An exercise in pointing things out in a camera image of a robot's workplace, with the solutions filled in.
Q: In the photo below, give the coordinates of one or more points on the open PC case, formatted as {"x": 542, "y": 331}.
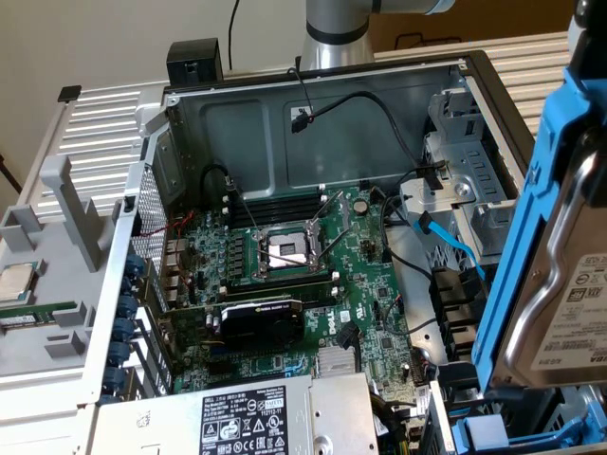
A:
{"x": 237, "y": 142}

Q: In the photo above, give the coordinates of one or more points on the green motherboard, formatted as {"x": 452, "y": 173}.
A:
{"x": 204, "y": 232}

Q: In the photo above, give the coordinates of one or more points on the black CPU cooler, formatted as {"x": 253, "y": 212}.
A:
{"x": 194, "y": 66}

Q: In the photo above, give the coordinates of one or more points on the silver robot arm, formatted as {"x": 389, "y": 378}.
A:
{"x": 332, "y": 47}

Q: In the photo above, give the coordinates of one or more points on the green RAM stick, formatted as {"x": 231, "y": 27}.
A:
{"x": 38, "y": 310}

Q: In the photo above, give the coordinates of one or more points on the grey power supply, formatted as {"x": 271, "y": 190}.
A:
{"x": 332, "y": 407}

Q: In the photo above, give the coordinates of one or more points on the silver chipset heatsink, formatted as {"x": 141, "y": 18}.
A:
{"x": 336, "y": 362}

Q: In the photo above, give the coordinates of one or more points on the small black table clip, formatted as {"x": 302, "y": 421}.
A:
{"x": 68, "y": 93}

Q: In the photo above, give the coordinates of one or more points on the white barcode tag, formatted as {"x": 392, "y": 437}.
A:
{"x": 421, "y": 400}

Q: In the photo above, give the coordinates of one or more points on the grey parts rack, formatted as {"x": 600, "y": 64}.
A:
{"x": 57, "y": 294}

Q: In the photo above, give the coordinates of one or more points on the black expansion slot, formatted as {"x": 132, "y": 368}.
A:
{"x": 227, "y": 369}

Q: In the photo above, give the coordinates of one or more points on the silver CPU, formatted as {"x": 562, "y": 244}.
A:
{"x": 14, "y": 284}

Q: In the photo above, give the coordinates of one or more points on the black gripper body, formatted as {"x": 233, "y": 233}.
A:
{"x": 593, "y": 28}

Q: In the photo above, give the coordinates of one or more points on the dark blue slot latch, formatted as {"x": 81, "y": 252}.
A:
{"x": 128, "y": 285}
{"x": 115, "y": 379}
{"x": 127, "y": 306}
{"x": 134, "y": 263}
{"x": 124, "y": 330}
{"x": 120, "y": 353}

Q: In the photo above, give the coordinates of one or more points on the black graphics card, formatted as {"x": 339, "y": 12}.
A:
{"x": 261, "y": 327}

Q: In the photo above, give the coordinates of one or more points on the metal locking lever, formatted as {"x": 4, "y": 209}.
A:
{"x": 284, "y": 257}
{"x": 244, "y": 208}

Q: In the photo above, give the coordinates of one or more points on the black RAM slot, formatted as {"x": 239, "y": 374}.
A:
{"x": 284, "y": 203}
{"x": 318, "y": 296}
{"x": 284, "y": 214}
{"x": 284, "y": 283}

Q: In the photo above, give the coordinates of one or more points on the CPU socket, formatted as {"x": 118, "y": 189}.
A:
{"x": 284, "y": 249}

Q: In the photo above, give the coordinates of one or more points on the blue disk carrier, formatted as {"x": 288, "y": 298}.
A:
{"x": 486, "y": 429}

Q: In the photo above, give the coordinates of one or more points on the metal socket cover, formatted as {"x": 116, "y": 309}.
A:
{"x": 332, "y": 213}

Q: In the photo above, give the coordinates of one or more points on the hard disk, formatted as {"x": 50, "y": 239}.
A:
{"x": 521, "y": 237}

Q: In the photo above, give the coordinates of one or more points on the metal disk bay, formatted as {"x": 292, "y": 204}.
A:
{"x": 545, "y": 407}

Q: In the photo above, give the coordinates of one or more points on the coin battery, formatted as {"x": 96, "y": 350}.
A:
{"x": 361, "y": 205}

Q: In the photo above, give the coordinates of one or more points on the metal drive cage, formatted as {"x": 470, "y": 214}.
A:
{"x": 474, "y": 156}

